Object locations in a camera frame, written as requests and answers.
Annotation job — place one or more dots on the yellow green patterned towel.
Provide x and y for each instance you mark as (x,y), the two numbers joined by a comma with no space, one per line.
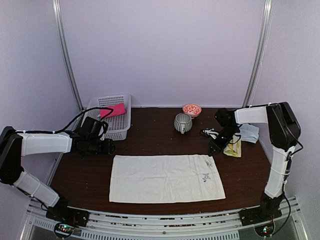
(234,147)

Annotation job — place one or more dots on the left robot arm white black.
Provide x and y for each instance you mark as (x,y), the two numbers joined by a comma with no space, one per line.
(88,139)

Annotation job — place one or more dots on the beige towel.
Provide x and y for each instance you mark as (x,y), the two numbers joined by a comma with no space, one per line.
(164,179)

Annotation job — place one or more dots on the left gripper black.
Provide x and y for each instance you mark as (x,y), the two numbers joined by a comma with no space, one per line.
(107,149)

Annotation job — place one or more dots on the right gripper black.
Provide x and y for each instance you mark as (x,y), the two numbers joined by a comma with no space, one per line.
(216,146)

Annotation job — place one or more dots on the pink microfibre towel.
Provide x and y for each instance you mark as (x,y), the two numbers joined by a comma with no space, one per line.
(113,111)

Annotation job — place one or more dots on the aluminium front rail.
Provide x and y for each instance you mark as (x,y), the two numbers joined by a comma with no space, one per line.
(221,225)

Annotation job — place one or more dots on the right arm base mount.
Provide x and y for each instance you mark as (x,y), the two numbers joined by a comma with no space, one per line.
(252,216)

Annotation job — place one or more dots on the red white patterned bowl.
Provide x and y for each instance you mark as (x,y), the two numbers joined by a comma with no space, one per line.
(192,109)

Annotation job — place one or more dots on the grey striped ceramic mug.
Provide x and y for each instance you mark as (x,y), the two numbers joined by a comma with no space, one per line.
(183,123)

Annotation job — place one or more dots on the left aluminium corner post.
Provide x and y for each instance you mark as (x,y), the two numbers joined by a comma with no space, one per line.
(65,53)

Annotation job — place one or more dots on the white perforated plastic basket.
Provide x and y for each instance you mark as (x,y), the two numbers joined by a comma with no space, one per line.
(117,125)

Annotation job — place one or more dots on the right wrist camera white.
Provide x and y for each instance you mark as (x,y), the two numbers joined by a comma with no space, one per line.
(209,133)

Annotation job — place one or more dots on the aluminium corner post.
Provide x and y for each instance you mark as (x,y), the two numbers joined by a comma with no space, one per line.
(65,53)
(260,50)

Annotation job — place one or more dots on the light blue towel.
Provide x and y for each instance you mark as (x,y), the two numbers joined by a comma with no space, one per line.
(249,133)

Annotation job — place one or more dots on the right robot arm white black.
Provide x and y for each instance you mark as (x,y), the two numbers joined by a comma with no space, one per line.
(284,131)

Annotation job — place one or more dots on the right aluminium corner post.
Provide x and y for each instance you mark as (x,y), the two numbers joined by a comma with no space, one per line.
(260,50)

